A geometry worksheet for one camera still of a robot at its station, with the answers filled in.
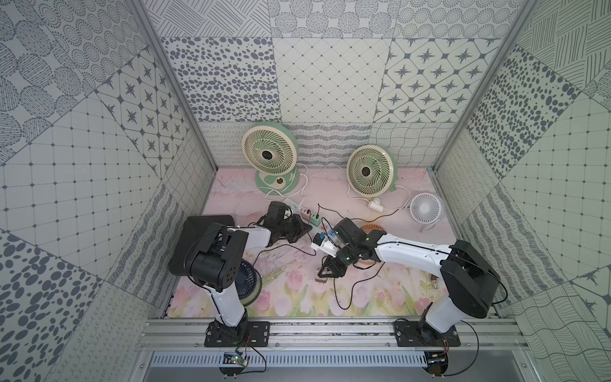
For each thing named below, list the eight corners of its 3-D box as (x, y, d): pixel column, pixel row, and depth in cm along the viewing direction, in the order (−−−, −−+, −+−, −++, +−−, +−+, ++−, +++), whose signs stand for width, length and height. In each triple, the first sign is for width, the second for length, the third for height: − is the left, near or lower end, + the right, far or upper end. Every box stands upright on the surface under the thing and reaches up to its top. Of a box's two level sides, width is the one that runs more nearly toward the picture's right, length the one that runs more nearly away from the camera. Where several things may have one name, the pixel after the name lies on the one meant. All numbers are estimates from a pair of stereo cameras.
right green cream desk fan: (349, 201, 108) (355, 173, 93) (346, 172, 119) (350, 143, 105) (388, 201, 108) (400, 173, 93) (381, 172, 119) (390, 143, 105)
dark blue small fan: (238, 305, 82) (231, 298, 75) (245, 268, 90) (239, 259, 83) (258, 305, 82) (254, 298, 75) (264, 268, 90) (260, 259, 83)
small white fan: (415, 231, 99) (425, 216, 90) (407, 207, 107) (416, 191, 98) (437, 231, 99) (449, 216, 90) (428, 207, 107) (438, 191, 98)
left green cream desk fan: (253, 194, 111) (235, 140, 86) (257, 176, 119) (241, 122, 94) (298, 194, 111) (293, 140, 86) (299, 176, 119) (295, 122, 94)
